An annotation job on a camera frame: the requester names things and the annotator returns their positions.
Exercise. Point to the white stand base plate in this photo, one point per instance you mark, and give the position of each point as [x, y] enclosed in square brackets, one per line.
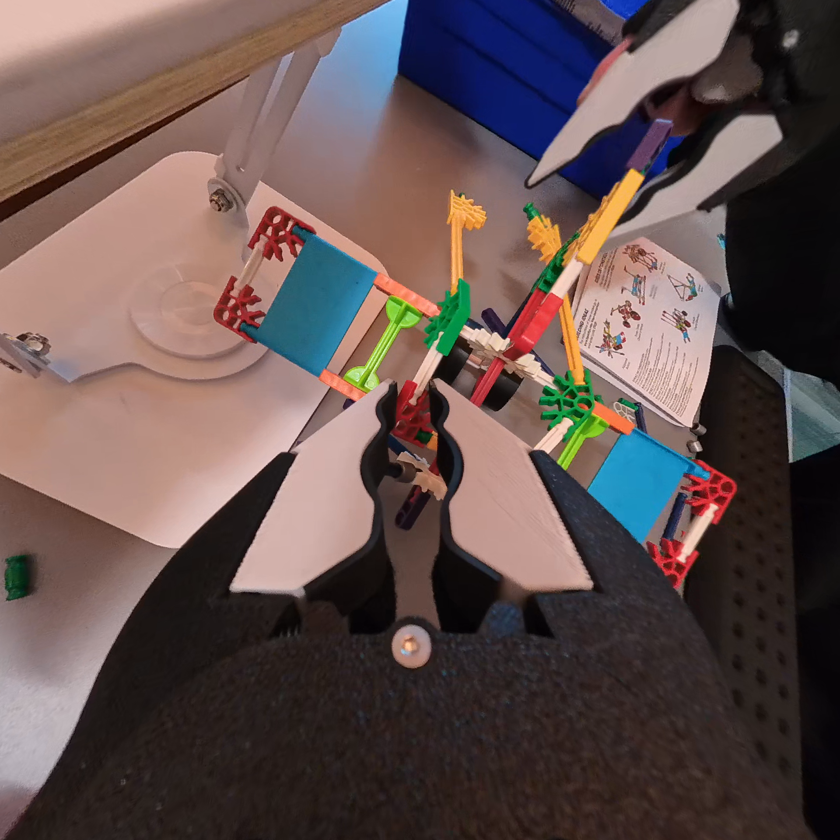
[131, 426]

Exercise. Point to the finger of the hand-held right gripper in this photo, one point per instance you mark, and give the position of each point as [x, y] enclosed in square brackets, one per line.
[663, 52]
[728, 157]

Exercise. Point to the green short rod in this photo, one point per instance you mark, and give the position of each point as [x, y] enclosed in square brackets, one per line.
[531, 211]
[18, 577]

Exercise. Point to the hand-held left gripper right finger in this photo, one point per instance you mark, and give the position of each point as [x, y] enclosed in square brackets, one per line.
[518, 518]

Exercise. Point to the yellow rod with connector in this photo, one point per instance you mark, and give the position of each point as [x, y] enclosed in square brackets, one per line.
[457, 249]
[544, 239]

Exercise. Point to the white instruction booklet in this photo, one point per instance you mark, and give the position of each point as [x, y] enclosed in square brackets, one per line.
[656, 315]

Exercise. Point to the person's right forearm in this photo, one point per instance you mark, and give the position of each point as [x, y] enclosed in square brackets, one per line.
[787, 262]

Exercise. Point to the blue plastic bin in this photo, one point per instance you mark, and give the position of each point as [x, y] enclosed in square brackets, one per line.
[492, 65]

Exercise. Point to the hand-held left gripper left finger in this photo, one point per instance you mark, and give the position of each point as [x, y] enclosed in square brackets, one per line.
[308, 518]

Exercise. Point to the colourful construction toy model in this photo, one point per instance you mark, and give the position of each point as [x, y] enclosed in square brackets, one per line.
[315, 295]

